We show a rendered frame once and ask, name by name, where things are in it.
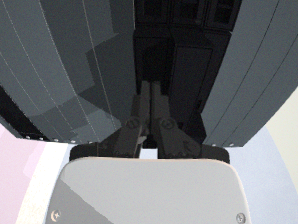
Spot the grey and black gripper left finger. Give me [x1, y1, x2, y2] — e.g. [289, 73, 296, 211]
[69, 81, 150, 162]

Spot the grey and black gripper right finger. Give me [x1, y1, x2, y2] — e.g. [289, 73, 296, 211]
[151, 81, 230, 165]

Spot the black server rack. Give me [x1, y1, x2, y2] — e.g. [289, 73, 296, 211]
[0, 0, 298, 149]

